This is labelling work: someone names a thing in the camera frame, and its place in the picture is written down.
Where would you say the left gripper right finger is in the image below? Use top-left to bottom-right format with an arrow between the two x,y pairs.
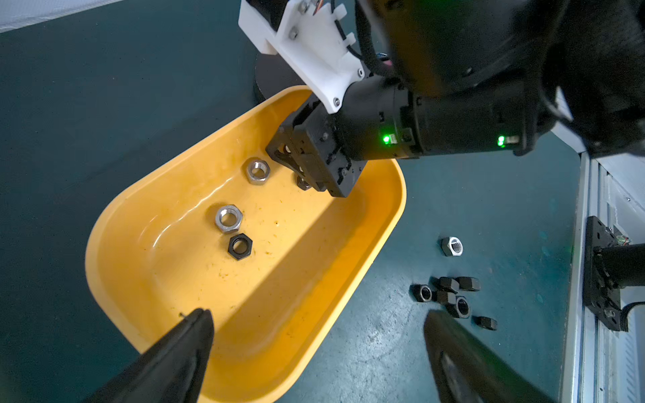
423,310 -> 552,402

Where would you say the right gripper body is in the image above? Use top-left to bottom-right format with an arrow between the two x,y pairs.
265,95 -> 367,197

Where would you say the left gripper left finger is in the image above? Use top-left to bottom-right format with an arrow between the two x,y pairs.
84,308 -> 215,402

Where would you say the black nut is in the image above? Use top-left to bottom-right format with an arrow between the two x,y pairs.
296,176 -> 312,191
447,296 -> 471,319
475,316 -> 498,331
228,233 -> 253,260

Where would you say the black nut bottom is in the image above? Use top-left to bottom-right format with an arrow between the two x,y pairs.
475,316 -> 498,331

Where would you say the black nut cluster four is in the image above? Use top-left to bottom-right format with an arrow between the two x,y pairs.
456,276 -> 481,292

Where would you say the black nut cluster two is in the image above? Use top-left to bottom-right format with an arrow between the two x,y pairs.
435,276 -> 460,294

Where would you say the yellow plastic storage box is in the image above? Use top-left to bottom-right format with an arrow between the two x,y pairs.
85,87 -> 406,402

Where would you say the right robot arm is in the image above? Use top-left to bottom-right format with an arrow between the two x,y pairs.
266,1 -> 644,197

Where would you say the black nut cluster three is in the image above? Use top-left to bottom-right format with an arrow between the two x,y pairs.
434,290 -> 457,307

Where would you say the brown metal cup stand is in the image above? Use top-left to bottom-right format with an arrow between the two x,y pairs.
254,53 -> 304,103

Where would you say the black nut cluster one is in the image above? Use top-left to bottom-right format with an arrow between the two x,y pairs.
411,284 -> 433,302

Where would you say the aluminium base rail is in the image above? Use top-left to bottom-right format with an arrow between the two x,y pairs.
559,152 -> 644,402

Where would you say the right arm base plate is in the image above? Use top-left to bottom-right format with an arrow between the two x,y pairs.
583,216 -> 628,332

